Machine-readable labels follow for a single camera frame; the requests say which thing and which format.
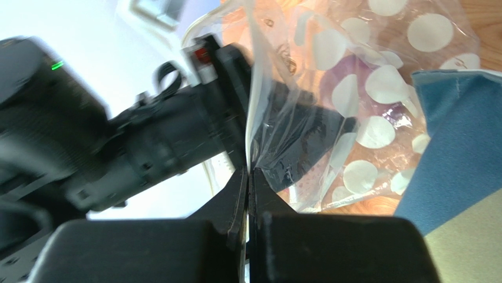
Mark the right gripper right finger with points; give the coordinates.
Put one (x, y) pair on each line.
(286, 246)

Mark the purple fake onion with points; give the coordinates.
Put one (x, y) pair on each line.
(353, 90)

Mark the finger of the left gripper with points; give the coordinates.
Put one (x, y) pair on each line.
(294, 134)

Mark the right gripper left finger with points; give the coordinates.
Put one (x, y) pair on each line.
(208, 246)

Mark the plaid checkered pillow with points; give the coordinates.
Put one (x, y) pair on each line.
(454, 196)

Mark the clear zip top bag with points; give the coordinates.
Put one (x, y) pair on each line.
(293, 42)

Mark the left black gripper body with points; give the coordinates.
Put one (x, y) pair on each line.
(225, 77)

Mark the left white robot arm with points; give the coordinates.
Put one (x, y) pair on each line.
(62, 157)

